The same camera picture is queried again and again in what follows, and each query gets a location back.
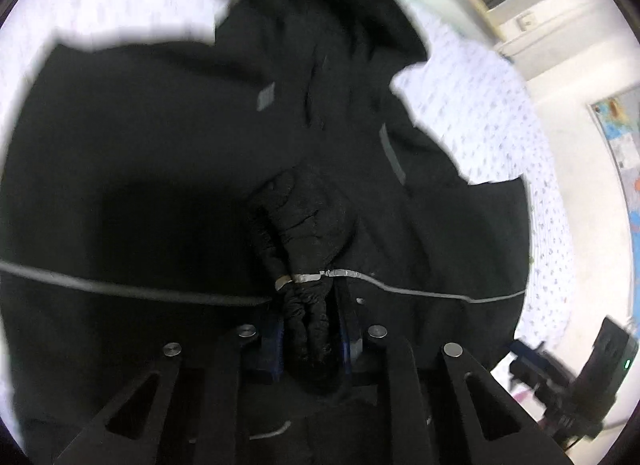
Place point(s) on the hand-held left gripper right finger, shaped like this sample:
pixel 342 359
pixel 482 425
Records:
pixel 350 341

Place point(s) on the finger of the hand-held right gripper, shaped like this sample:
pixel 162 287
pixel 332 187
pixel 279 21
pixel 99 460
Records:
pixel 537 367

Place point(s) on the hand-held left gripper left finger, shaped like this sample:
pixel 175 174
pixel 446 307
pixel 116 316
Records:
pixel 269 351

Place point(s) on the black jacket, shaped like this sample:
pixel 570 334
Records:
pixel 150 145

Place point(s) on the wooden window sill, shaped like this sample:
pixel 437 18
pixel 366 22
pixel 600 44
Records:
pixel 482 0

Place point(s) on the wall map poster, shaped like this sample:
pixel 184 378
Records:
pixel 620 155

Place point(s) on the white wall switch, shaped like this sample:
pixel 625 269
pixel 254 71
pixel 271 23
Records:
pixel 525 21

